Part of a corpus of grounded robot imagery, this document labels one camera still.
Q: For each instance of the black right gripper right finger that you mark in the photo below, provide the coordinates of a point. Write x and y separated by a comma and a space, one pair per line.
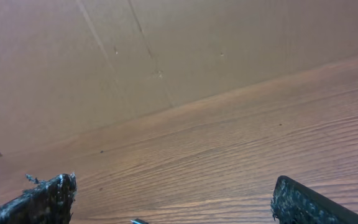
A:
294, 203

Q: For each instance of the brown cardboard back panel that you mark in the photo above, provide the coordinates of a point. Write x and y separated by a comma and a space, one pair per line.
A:
68, 67

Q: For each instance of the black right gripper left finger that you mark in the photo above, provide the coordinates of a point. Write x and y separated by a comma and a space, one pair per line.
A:
49, 201

